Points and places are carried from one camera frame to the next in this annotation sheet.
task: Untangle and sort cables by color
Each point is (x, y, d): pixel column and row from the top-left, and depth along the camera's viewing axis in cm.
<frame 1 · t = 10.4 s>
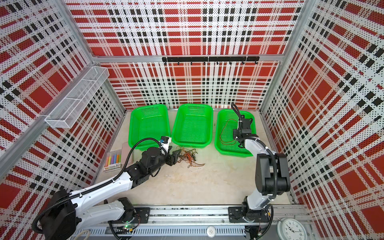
left hand: (177, 148, 81), fingers open
right hand: (241, 130, 95), fingers closed
left green plastic basket: (148, 121, 113), point 3 cm above the table
middle green plastic basket: (193, 125, 116), on the table
colourful marker box: (113, 161, 95), on the table

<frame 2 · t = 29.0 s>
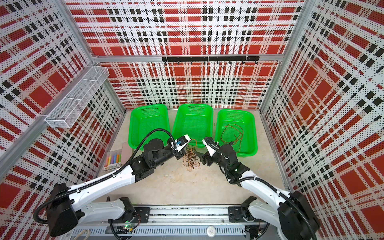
left hand: (190, 138, 72), fingers closed
right hand: (202, 148, 79), fingers open
the named things where they were.

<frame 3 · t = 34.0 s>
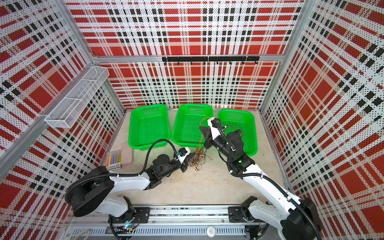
left hand: (195, 153, 81), fingers closed
right hand: (202, 127, 70), fingers closed
the named things where they were.

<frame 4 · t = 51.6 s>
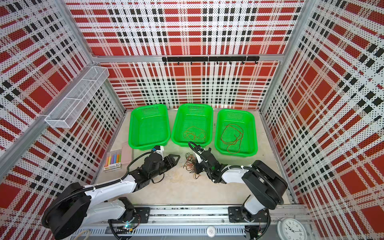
left hand: (179, 157, 85), fingers open
right hand: (194, 161, 89), fingers closed
the named things where they were.

